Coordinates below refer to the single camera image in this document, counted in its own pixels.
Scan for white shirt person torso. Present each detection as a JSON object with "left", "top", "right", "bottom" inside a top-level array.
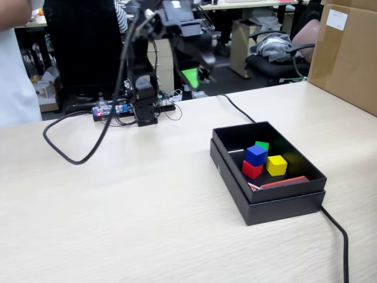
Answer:
[{"left": 0, "top": 0, "right": 45, "bottom": 127}]

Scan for large cardboard box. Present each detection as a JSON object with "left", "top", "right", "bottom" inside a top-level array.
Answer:
[{"left": 307, "top": 0, "right": 377, "bottom": 117}]

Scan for beige pedestal cabinet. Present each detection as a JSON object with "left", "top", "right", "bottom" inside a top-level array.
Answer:
[{"left": 229, "top": 20, "right": 283, "bottom": 79}]

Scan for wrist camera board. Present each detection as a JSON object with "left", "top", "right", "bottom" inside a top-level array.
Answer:
[{"left": 135, "top": 7, "right": 166, "bottom": 40}]

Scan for standing person bare forearm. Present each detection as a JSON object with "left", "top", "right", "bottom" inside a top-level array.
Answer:
[{"left": 0, "top": 0, "right": 32, "bottom": 32}]

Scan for black white sneakers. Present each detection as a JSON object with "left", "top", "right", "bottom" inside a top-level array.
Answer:
[{"left": 197, "top": 66, "right": 217, "bottom": 84}]

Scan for seated person dark legs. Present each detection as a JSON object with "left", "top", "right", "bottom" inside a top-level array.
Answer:
[{"left": 213, "top": 11, "right": 234, "bottom": 57}]

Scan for electronics board with wires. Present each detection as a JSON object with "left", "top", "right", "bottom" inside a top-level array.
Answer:
[{"left": 92, "top": 87, "right": 181, "bottom": 126}]

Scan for black box tray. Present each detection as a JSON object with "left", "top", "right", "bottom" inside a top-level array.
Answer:
[{"left": 211, "top": 120, "right": 328, "bottom": 205}]

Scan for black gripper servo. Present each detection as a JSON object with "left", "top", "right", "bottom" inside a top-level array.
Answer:
[{"left": 170, "top": 21, "right": 217, "bottom": 90}]

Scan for black open box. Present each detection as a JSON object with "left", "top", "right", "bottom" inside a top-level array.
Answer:
[{"left": 209, "top": 137, "right": 326, "bottom": 227}]

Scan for blue wooden cube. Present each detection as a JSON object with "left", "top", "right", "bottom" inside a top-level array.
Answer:
[{"left": 245, "top": 144, "right": 269, "bottom": 167}]

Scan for seated person black shirt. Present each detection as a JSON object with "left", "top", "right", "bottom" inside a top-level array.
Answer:
[{"left": 291, "top": 0, "right": 325, "bottom": 42}]

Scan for thick black camera cable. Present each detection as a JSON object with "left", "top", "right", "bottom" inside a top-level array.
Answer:
[{"left": 42, "top": 8, "right": 154, "bottom": 166}]

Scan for red wooden cube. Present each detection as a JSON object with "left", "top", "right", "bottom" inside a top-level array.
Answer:
[{"left": 242, "top": 160, "right": 264, "bottom": 180}]

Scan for small white cardboard boxes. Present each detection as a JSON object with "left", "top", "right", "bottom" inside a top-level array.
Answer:
[{"left": 31, "top": 66, "right": 59, "bottom": 113}]

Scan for black mesh chair backrest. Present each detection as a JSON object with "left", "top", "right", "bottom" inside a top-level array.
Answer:
[{"left": 44, "top": 0, "right": 126, "bottom": 100}]

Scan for black power cable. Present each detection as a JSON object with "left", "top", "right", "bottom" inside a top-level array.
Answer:
[{"left": 216, "top": 93, "right": 350, "bottom": 283}]

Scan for beige office desk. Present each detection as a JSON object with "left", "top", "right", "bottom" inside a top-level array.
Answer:
[{"left": 200, "top": 0, "right": 309, "bottom": 12}]

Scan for black office chair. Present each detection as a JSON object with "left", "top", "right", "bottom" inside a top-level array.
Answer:
[{"left": 244, "top": 31, "right": 316, "bottom": 86}]

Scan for grey clothing pile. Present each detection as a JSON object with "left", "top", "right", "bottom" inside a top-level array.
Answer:
[{"left": 254, "top": 32, "right": 304, "bottom": 62}]

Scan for beige drawer cabinet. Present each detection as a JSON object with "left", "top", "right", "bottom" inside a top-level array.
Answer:
[{"left": 148, "top": 38, "right": 175, "bottom": 98}]

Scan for yellow wooden cube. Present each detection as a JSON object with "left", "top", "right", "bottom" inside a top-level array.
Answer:
[{"left": 265, "top": 154, "right": 288, "bottom": 177}]

